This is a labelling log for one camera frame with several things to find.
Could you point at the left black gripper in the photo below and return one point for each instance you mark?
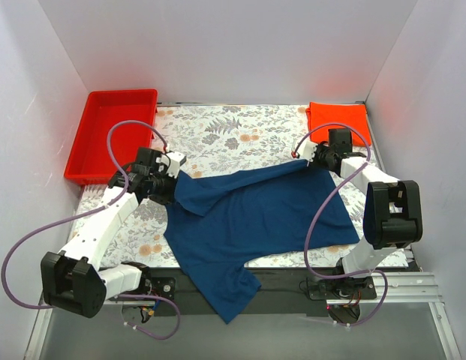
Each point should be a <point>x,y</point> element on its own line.
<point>166,186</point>

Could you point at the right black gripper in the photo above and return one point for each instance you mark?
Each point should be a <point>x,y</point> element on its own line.
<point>319,157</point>

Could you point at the navy blue t shirt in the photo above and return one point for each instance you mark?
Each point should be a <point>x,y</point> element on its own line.
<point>215,225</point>

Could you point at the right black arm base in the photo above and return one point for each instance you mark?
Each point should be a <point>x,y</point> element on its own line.
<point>342,289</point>

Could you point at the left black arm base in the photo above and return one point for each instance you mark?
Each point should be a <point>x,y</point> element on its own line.
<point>158,286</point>

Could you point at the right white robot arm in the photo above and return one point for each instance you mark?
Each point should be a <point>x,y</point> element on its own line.
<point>392,216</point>

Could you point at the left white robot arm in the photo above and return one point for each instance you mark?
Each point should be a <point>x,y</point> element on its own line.
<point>72,278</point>

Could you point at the folded orange t shirt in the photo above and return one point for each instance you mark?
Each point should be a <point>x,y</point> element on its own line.
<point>353,115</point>

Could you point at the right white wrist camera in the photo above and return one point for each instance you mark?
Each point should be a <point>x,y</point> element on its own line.
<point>305,150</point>

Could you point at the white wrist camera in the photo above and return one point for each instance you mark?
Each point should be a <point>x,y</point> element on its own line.
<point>305,150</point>
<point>171,163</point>

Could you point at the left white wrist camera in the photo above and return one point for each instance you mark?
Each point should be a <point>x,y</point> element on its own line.
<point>171,163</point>

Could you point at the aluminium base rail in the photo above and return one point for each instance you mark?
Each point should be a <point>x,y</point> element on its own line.
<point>403,287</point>

